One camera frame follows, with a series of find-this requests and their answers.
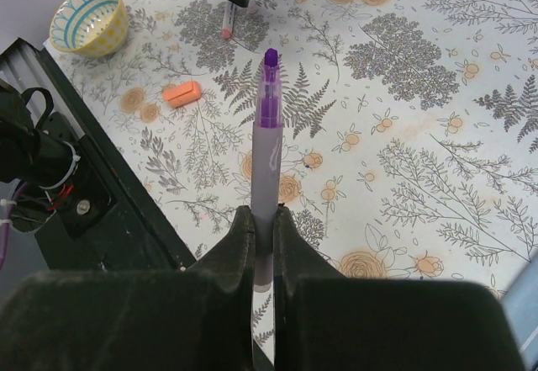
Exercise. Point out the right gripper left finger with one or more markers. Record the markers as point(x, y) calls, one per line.
point(193, 319)

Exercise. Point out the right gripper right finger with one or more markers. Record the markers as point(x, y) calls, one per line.
point(326, 321)

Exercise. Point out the white acrylic marker pink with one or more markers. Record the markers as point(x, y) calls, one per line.
point(228, 20)

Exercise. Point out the purple highlighter pen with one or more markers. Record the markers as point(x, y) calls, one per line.
point(266, 153)

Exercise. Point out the patterned small bowl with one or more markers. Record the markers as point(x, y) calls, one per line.
point(89, 28)

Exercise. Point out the floral tablecloth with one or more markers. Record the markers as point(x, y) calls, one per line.
point(410, 141)

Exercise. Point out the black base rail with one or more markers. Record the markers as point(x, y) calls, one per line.
point(78, 197)

